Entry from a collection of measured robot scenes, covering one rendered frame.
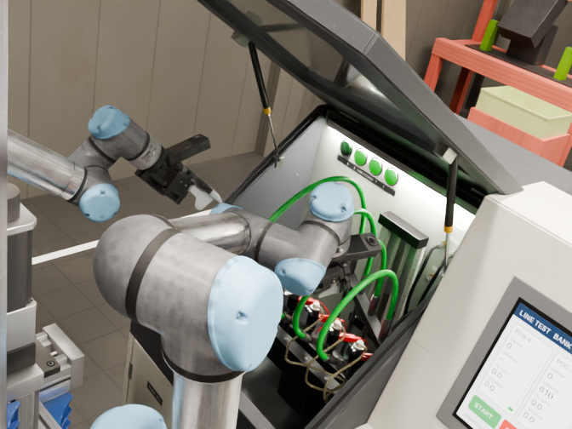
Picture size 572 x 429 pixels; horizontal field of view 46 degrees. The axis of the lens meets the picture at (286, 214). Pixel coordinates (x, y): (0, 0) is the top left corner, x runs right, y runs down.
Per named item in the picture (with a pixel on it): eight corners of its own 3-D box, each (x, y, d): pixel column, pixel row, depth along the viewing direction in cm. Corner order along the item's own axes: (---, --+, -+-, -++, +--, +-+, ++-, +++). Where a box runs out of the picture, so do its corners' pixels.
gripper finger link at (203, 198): (209, 219, 162) (180, 197, 157) (224, 198, 162) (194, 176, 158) (214, 221, 159) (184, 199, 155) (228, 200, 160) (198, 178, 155)
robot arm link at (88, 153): (58, 190, 136) (96, 151, 135) (51, 164, 145) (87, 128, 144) (88, 210, 141) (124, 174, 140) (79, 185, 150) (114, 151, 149)
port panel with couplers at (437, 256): (402, 320, 180) (437, 220, 166) (410, 317, 182) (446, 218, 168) (439, 350, 172) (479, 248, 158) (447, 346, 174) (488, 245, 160)
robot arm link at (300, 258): (254, 280, 117) (283, 231, 122) (313, 306, 114) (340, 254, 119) (250, 257, 110) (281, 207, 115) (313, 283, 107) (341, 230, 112)
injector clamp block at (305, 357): (250, 363, 187) (260, 320, 179) (278, 353, 193) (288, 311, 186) (330, 450, 165) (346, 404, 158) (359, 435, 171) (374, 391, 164)
